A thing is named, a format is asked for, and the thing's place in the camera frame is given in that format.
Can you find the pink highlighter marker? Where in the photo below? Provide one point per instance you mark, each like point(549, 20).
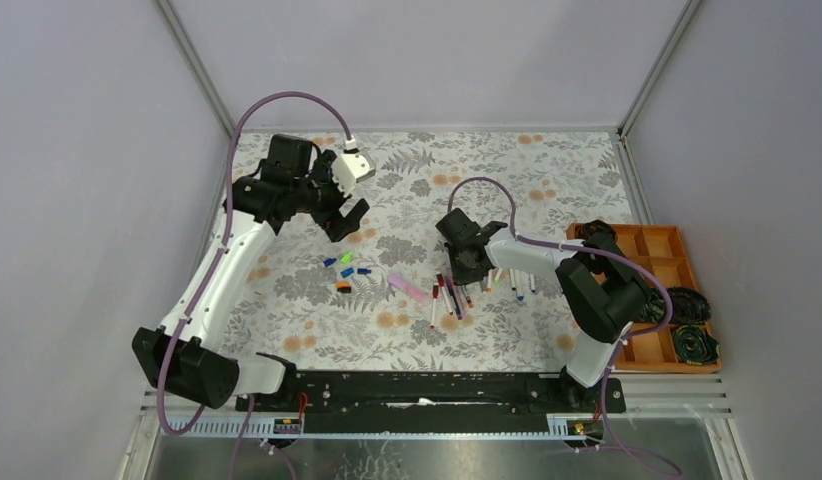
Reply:
point(398, 282)

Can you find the slotted aluminium cable duct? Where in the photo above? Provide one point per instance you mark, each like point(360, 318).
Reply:
point(292, 428)

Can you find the purple pen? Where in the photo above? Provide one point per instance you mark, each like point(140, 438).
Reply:
point(454, 299)

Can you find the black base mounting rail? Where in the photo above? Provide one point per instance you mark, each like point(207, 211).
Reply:
point(414, 399)

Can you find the white marker blue eraser cap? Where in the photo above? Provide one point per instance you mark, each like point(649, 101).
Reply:
point(533, 283)

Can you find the floral patterned table mat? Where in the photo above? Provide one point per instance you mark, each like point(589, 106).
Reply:
point(541, 181)

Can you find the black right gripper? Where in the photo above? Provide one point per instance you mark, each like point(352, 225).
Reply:
point(460, 277)

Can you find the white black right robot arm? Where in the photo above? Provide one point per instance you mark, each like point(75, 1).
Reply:
point(602, 287)

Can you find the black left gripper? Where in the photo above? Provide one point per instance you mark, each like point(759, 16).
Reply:
point(332, 215)

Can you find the red orange gel pen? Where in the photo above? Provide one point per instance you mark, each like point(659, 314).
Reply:
point(467, 296)

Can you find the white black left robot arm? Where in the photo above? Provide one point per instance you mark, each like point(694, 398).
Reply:
point(182, 355)

